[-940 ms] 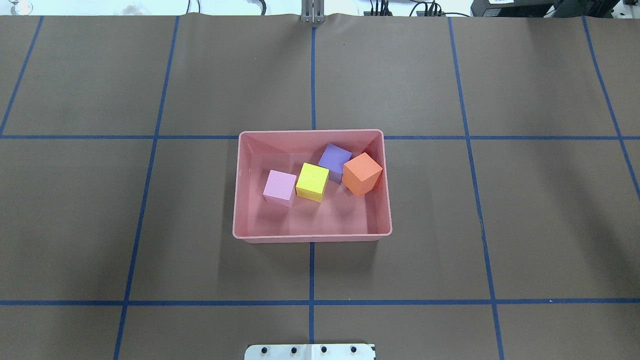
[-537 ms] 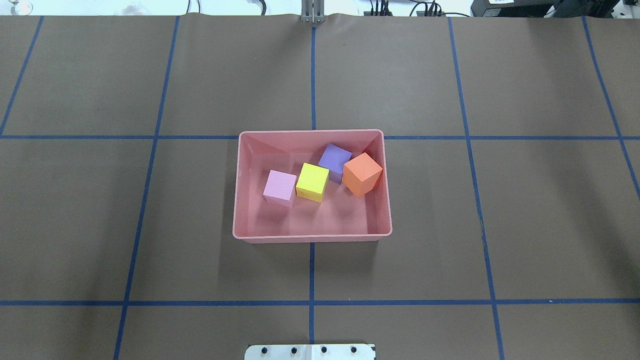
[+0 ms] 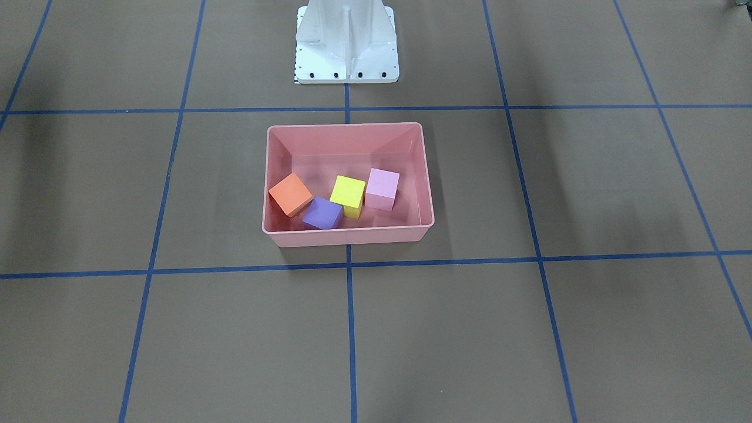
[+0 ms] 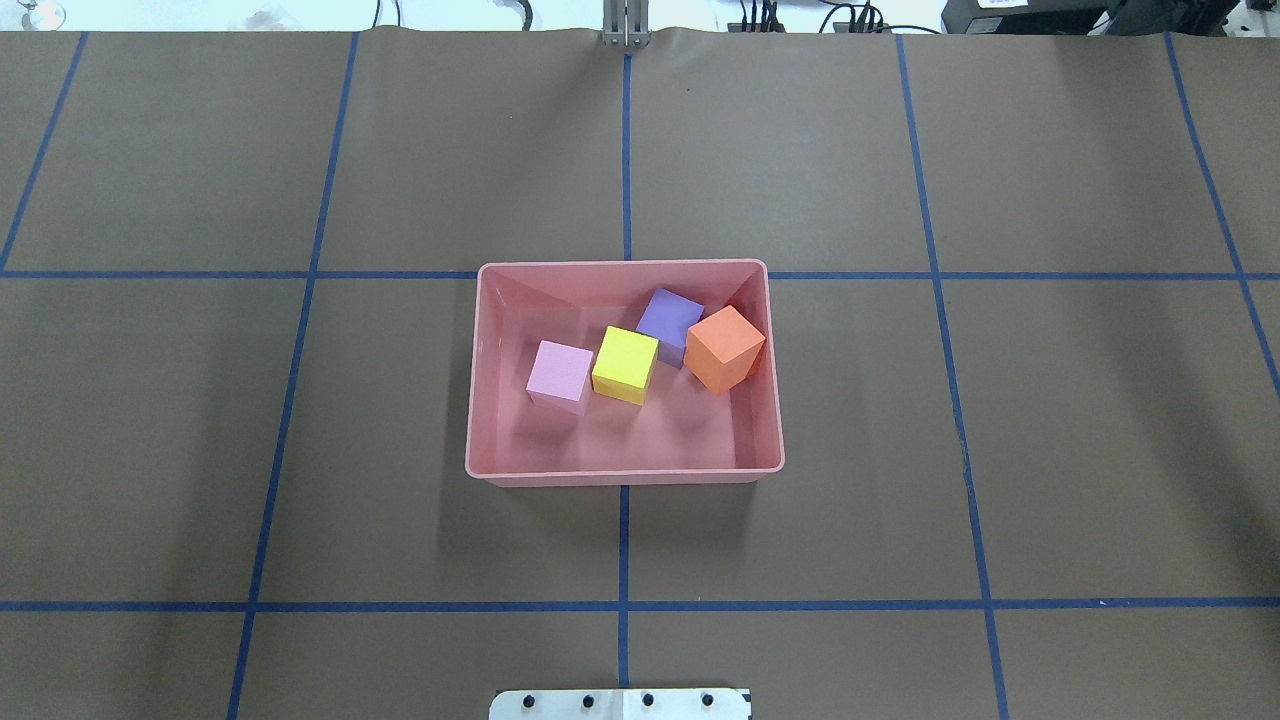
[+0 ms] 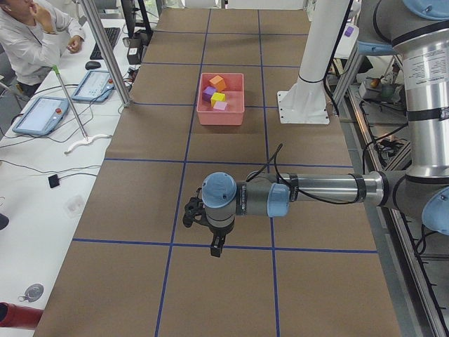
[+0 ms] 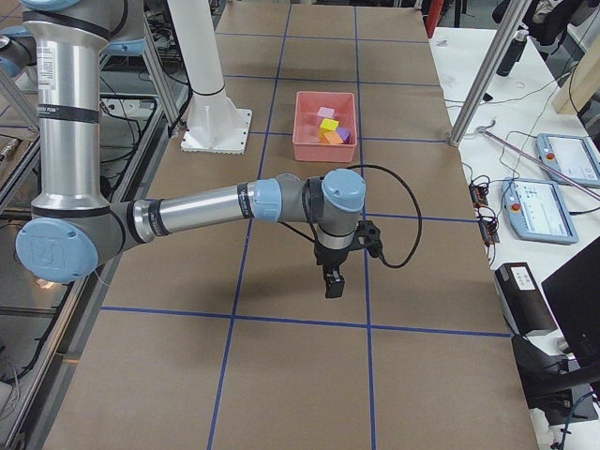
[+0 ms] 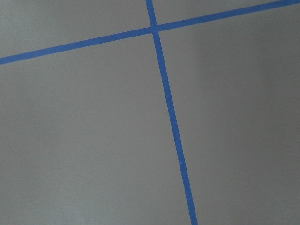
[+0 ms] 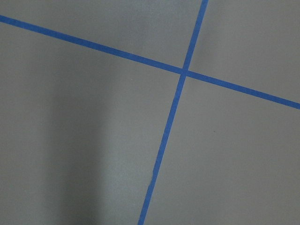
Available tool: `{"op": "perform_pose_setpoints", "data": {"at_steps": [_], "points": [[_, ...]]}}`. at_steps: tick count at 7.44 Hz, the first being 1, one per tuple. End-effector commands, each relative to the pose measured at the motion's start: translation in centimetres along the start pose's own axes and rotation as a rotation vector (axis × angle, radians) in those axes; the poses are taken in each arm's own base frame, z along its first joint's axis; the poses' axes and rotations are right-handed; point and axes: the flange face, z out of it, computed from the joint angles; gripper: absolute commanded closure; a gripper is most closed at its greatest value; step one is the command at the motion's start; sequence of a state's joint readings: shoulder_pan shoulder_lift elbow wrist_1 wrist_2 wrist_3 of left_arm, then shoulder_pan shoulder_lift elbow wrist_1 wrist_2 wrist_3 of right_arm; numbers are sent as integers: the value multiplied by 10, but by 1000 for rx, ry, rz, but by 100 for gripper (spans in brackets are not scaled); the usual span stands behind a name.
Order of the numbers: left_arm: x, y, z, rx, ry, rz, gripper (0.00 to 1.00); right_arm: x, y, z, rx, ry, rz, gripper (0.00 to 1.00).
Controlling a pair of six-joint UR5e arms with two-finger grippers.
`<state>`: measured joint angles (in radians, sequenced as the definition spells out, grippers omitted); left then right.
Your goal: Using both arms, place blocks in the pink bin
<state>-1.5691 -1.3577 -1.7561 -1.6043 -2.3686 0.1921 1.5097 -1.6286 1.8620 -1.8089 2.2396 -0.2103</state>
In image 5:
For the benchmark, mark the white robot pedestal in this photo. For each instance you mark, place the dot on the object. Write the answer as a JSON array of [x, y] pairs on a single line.
[[305, 102]]

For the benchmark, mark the black power box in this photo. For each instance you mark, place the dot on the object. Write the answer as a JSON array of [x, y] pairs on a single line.
[[137, 48]]

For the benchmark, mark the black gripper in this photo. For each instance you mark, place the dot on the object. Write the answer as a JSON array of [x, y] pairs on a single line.
[[218, 232]]

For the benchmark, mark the pink foam block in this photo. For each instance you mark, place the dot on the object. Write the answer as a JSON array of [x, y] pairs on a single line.
[[220, 105]]

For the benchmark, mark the far teach pendant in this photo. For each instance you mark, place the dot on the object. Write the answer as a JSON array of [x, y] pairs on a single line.
[[95, 87]]

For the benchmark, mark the red cylinder bottle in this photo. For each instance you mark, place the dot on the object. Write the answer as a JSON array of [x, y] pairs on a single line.
[[19, 317]]

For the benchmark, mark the black monitor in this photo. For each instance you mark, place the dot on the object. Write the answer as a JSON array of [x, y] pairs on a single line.
[[137, 22]]

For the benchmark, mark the seated person white shirt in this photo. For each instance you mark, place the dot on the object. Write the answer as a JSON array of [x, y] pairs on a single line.
[[31, 37]]

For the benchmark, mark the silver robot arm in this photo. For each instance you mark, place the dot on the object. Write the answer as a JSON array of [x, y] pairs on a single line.
[[418, 31]]

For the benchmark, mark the near teach pendant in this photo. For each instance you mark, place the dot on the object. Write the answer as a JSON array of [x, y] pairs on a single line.
[[42, 116]]

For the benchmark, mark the pink plastic bin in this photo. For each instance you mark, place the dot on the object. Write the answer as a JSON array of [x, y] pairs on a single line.
[[233, 115]]

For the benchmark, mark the orange foam block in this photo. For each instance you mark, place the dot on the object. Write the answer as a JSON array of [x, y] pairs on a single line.
[[218, 83]]

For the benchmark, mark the purple foam block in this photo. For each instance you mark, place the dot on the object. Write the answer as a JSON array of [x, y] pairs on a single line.
[[207, 93]]

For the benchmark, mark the yellow foam block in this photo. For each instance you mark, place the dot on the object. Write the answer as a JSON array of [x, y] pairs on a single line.
[[217, 97]]

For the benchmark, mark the teach pendant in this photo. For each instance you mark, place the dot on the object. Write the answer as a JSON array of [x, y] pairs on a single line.
[[95, 87], [42, 116]]

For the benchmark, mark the black computer mouse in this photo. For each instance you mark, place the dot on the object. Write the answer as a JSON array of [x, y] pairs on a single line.
[[92, 65]]

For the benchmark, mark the small black square device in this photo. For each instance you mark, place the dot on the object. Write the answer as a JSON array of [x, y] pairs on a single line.
[[54, 181]]

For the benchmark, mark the round metal keyring disc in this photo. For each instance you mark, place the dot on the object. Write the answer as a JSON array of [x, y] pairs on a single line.
[[32, 293]]

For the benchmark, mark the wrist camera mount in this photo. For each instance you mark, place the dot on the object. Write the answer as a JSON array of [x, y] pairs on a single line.
[[194, 213]]

